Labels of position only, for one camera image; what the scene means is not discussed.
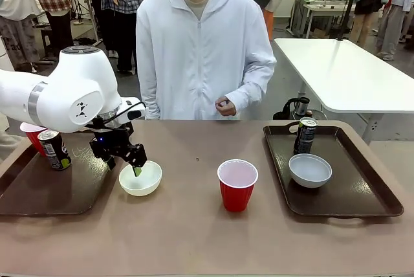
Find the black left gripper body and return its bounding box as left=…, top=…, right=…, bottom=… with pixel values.
left=89, top=122, right=148, bottom=165

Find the white bowl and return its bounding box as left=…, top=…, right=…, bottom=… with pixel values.
left=118, top=161, right=162, bottom=197
left=289, top=153, right=333, bottom=188

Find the black drink can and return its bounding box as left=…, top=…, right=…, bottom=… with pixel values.
left=293, top=117, right=318, bottom=155
left=38, top=129, right=72, bottom=171

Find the red plastic cup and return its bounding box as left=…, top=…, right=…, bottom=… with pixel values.
left=217, top=159, right=259, bottom=212
left=19, top=122, right=48, bottom=157

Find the person's right forearm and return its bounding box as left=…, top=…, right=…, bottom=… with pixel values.
left=136, top=63, right=162, bottom=120

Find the person's left forearm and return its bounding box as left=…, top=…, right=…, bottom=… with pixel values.
left=226, top=60, right=278, bottom=110

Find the person's left hand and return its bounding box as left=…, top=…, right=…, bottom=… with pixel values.
left=215, top=96, right=237, bottom=116

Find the brown plastic tray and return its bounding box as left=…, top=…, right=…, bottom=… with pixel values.
left=0, top=127, right=121, bottom=216
left=263, top=120, right=404, bottom=227

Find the person in white hoodie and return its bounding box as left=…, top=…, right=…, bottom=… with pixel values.
left=135, top=0, right=278, bottom=120

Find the silver black thermos mug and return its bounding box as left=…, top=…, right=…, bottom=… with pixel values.
left=296, top=96, right=311, bottom=116

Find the white folding table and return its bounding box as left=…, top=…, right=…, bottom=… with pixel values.
left=274, top=38, right=414, bottom=144

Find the white workbench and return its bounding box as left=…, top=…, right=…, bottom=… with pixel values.
left=289, top=0, right=356, bottom=39

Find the black stand pole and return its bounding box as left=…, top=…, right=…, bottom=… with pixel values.
left=336, top=0, right=362, bottom=41

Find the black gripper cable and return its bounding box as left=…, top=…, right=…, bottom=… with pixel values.
left=85, top=101, right=146, bottom=129

